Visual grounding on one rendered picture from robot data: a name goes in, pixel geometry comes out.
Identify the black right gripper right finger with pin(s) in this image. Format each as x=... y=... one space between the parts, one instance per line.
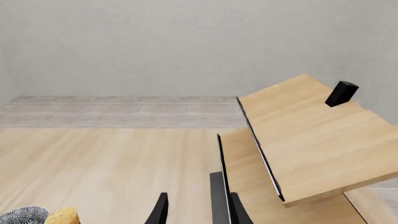
x=240 y=213

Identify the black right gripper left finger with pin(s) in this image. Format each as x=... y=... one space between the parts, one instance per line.
x=159 y=211

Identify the pale wooden drawer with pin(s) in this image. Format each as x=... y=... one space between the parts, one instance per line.
x=248 y=168

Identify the pale wooden cabinet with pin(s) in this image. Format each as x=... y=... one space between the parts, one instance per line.
x=311 y=140

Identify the yellow bread piece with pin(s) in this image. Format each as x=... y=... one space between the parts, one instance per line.
x=62 y=215

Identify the grey patterned bowl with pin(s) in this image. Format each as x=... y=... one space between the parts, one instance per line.
x=21 y=215

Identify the small black box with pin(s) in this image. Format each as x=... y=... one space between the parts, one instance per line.
x=341 y=93

